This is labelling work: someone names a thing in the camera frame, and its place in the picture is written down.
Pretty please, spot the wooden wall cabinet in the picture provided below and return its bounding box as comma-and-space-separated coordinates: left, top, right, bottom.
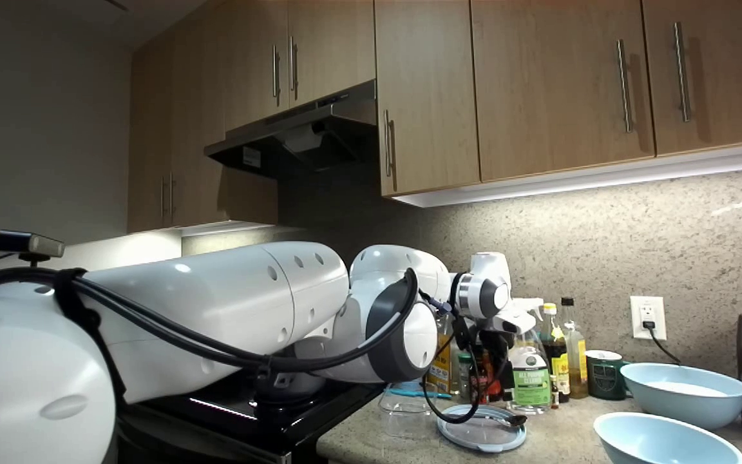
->
127, 24, 280, 235
222, 0, 377, 133
374, 0, 742, 198

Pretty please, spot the blue utensil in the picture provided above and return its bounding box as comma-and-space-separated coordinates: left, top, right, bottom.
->
386, 387, 453, 399

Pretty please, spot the light blue bowl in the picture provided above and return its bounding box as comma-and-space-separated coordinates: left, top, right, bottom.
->
620, 362, 742, 431
593, 412, 742, 464

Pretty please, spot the clear spray bottle green label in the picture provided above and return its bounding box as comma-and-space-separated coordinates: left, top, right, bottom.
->
508, 297, 553, 415

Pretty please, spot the camera on mount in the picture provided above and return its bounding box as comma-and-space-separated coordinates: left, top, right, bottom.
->
0, 230, 66, 266

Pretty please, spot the black cable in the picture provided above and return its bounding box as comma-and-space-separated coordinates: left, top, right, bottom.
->
642, 321, 683, 365

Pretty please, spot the clear glass container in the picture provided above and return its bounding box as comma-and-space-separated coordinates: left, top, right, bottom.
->
378, 383, 440, 440

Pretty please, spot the round clear lid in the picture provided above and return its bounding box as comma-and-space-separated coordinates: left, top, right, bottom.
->
436, 403, 528, 454

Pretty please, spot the yellow label bottle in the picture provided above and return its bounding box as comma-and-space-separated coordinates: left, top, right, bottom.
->
425, 308, 453, 395

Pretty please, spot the black range hood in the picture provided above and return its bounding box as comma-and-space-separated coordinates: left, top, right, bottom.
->
204, 80, 379, 181

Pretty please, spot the oil bottle black cap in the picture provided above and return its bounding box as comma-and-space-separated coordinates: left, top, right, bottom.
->
560, 297, 589, 400

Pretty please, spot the green mug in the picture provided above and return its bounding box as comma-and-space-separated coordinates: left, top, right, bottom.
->
585, 349, 630, 401

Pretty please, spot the small green cap bottle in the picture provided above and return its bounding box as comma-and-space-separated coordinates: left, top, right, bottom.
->
457, 351, 474, 404

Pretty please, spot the black stove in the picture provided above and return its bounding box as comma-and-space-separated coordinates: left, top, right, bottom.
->
116, 371, 386, 464

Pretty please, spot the wooden cabinet door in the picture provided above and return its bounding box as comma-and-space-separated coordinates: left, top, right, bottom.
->
641, 0, 742, 157
287, 0, 377, 109
374, 0, 481, 198
222, 0, 291, 133
470, 0, 656, 183

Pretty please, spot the white wall socket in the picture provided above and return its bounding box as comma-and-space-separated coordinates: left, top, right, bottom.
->
629, 295, 667, 341

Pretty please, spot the dark sauce bottle yellow cap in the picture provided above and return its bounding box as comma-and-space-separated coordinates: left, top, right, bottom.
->
540, 302, 571, 404

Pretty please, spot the under-cabinet light strip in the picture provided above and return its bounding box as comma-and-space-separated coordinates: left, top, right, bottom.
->
393, 140, 742, 209

